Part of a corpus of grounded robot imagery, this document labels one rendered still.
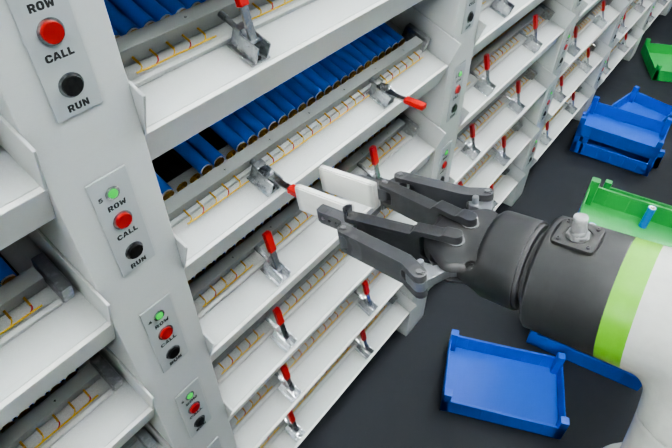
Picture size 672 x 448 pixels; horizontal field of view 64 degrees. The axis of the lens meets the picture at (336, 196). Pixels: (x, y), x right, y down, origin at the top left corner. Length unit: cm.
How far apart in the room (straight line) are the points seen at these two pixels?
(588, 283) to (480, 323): 130
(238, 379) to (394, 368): 68
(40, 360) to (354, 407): 101
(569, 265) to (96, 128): 38
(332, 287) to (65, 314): 57
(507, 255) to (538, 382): 122
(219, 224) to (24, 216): 25
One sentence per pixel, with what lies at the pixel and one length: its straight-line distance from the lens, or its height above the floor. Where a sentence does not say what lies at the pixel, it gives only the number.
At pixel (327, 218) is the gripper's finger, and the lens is 50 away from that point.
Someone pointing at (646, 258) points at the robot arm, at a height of 108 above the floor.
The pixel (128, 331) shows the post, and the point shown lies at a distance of 64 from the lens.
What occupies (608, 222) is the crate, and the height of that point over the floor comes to 40.
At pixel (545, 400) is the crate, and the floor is 0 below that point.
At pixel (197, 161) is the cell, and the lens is 70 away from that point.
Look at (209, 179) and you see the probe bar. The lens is 68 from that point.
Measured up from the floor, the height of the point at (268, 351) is 51.
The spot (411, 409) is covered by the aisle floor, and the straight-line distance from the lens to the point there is 151.
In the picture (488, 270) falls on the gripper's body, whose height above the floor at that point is 103.
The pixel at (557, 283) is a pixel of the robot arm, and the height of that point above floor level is 106.
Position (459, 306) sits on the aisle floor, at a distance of 171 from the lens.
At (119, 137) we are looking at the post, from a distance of 51.
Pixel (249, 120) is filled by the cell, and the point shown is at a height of 93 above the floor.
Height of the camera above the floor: 135
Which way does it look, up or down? 42 degrees down
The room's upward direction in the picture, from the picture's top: straight up
